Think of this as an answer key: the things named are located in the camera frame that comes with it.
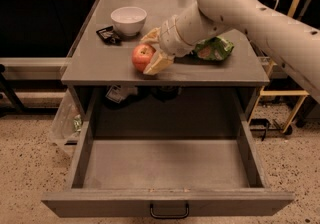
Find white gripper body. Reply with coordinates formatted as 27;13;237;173
159;15;194;57

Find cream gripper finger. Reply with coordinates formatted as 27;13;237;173
143;50;174;75
140;27;160;50

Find red apple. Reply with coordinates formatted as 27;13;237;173
131;44;156;72

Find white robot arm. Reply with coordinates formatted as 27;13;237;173
142;0;320;102

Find grey counter cabinet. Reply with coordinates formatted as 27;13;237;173
62;0;268;139

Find grey open drawer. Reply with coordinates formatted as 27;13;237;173
42;114;294;217

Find white ceramic bowl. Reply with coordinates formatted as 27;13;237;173
110;6;147;36

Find black snack wrapper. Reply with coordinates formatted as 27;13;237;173
96;26;121;45

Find green chip bag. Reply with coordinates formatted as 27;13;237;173
192;36;234;61

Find packaged items inside cabinet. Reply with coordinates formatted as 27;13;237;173
103;85;182;110

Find clear plastic bag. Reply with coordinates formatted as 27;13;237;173
49;91;82;148

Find black drawer handle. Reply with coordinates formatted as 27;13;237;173
149;204;190;220

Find yellow metal frame cart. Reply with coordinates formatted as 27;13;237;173
247;0;314;136

